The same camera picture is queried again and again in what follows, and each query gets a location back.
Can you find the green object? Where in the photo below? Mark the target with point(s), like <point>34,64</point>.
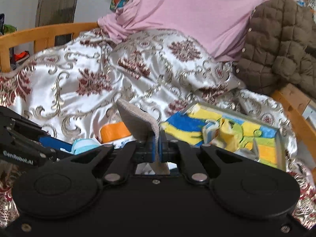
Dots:
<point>9,29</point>

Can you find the wooden bed rail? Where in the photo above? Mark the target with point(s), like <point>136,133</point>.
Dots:
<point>42,33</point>
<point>293,108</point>

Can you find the grey cloth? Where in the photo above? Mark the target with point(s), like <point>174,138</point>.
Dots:
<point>138,121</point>

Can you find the yellow green blue cloth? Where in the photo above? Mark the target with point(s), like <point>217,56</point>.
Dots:
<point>261,138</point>

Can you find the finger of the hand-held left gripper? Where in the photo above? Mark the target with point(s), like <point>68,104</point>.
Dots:
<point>55,143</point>

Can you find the white and blue packet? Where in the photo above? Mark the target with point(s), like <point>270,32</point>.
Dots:
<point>85,146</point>

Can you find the orange red object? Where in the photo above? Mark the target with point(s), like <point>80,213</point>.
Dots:
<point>21,56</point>

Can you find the orange plastic block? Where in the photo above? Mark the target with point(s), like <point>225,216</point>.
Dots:
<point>114,132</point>

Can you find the blue and yellow cloth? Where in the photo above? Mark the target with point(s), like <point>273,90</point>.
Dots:
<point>182,126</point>

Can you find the floral satin blanket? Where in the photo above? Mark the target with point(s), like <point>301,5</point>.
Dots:
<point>86,61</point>

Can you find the brown quilted jacket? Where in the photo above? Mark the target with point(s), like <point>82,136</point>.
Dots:
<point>276,44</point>

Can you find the grey metal tray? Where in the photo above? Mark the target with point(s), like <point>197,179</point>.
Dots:
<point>282,150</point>

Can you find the dark wooden board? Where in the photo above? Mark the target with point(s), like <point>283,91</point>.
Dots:
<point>58,7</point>

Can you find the yellow crumpled cloth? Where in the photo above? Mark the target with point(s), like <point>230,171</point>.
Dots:
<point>227,130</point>

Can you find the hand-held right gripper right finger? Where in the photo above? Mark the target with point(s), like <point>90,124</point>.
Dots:
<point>162,148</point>

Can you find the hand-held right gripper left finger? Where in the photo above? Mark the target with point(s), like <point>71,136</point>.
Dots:
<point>154,148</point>

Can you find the pink sheet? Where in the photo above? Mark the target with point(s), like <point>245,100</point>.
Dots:
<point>192,12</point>

